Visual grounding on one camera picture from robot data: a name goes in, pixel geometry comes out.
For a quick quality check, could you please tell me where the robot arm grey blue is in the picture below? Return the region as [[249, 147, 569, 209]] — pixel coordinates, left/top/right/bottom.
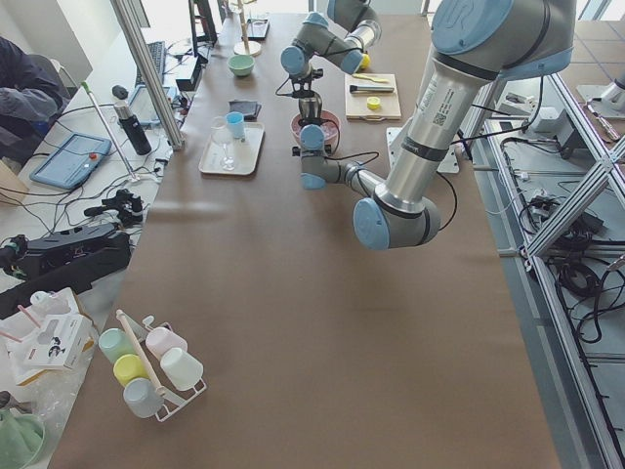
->
[[280, 0, 382, 99], [280, 1, 575, 250]]

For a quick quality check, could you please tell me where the grey blue cup on rack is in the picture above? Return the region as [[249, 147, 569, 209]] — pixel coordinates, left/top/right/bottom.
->
[[123, 377, 164, 418]]

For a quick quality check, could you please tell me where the wooden cutting board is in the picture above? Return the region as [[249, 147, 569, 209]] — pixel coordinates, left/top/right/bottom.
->
[[344, 73, 402, 121]]

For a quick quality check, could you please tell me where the yellow plastic knife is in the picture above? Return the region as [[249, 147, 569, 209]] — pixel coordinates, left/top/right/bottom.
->
[[352, 73, 388, 83]]

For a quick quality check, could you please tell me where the person in dark clothes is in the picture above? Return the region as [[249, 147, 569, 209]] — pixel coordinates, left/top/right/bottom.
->
[[1, 38, 67, 172]]

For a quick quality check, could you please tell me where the pile of clear ice cubes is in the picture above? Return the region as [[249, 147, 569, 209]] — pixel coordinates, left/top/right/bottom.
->
[[292, 121, 339, 141]]

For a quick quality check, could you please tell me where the pink bowl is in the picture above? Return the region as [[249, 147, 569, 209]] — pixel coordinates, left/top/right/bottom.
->
[[291, 110, 341, 147]]

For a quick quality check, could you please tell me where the white cup on rack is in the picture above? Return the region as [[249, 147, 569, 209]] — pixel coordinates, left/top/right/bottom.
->
[[160, 347, 204, 391]]

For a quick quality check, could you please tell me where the green cup on rack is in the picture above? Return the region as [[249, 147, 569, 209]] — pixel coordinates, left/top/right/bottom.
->
[[98, 327, 135, 364]]

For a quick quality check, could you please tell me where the grey folded cloth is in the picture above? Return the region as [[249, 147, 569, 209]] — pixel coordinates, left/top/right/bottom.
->
[[229, 100, 262, 121]]

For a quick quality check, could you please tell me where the upper whole yellow lemon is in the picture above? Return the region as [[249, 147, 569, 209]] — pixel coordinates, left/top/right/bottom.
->
[[359, 54, 370, 69]]

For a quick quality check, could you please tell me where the half lemon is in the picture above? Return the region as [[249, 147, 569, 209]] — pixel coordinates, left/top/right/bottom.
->
[[367, 97, 381, 109]]

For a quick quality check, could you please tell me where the steel muddler black tip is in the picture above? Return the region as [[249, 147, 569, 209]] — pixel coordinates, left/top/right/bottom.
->
[[349, 84, 395, 94]]

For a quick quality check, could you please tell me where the green bowl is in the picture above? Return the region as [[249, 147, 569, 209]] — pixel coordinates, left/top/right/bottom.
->
[[228, 55, 255, 77]]

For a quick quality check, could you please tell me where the stainless steel ice scoop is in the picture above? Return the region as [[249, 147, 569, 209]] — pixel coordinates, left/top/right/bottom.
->
[[298, 94, 322, 126]]

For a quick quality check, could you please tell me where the cream rabbit tray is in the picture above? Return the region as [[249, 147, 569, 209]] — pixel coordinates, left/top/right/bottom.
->
[[198, 122, 265, 176]]

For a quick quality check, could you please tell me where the blue plastic cup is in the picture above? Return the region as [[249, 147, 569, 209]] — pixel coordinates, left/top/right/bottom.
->
[[226, 111, 245, 140]]

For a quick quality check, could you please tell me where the white cup rack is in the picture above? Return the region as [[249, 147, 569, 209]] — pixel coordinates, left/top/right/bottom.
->
[[115, 310, 208, 422]]

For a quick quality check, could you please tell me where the aluminium frame post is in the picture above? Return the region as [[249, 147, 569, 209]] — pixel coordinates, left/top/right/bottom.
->
[[110, 0, 185, 151]]

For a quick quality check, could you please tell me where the wooden cup tree stand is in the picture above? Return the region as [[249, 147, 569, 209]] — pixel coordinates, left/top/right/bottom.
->
[[229, 0, 262, 57]]

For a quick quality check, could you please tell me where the pink cup on rack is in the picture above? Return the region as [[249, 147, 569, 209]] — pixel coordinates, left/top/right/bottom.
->
[[146, 326, 188, 360]]

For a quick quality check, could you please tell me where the yellow cup on rack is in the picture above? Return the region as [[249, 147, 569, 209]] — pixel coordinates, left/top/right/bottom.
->
[[113, 354, 148, 387]]

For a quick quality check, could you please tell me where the clear wine glass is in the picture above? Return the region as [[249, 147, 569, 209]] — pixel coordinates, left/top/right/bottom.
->
[[211, 116, 235, 171]]

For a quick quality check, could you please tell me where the blue teach pendant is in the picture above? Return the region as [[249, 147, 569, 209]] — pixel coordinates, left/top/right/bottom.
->
[[29, 133, 111, 190]]

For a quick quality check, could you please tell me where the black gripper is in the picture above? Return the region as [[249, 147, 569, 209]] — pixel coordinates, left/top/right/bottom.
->
[[289, 68, 324, 99]]

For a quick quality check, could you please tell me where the black water bottle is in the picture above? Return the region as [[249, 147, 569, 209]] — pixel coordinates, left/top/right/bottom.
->
[[113, 100, 151, 155]]

